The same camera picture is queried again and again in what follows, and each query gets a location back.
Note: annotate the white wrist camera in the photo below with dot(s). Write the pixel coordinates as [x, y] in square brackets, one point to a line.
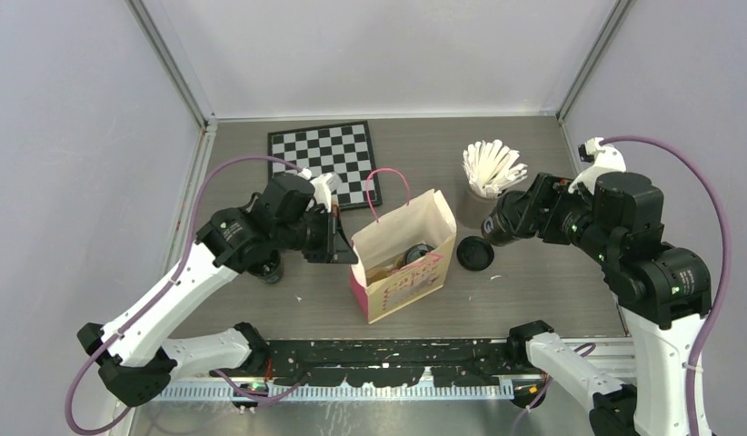
[325, 186]
[602, 159]

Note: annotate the cup of white paper straws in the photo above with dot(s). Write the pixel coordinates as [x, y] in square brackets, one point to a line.
[490, 168]

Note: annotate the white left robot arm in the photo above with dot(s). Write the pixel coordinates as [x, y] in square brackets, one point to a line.
[137, 359]

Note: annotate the pink paper bag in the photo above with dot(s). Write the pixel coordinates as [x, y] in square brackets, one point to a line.
[426, 218]

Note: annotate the black coffee cup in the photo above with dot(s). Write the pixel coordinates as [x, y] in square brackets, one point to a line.
[505, 224]
[271, 271]
[416, 252]

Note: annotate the stack of black lids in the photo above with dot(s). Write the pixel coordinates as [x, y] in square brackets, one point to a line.
[475, 254]

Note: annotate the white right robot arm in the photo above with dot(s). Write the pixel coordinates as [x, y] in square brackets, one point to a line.
[663, 291]

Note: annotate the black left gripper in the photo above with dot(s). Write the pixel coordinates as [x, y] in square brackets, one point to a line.
[335, 247]

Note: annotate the black white chessboard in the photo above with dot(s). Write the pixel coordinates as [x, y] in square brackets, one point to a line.
[344, 149]

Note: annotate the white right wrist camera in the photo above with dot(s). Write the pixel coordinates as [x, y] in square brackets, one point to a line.
[602, 159]

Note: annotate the brown cup carrier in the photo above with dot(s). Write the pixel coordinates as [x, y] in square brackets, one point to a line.
[384, 270]

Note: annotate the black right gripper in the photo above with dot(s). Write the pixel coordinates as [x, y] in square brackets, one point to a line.
[545, 189]

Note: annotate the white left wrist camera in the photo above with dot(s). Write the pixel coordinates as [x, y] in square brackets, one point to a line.
[325, 186]

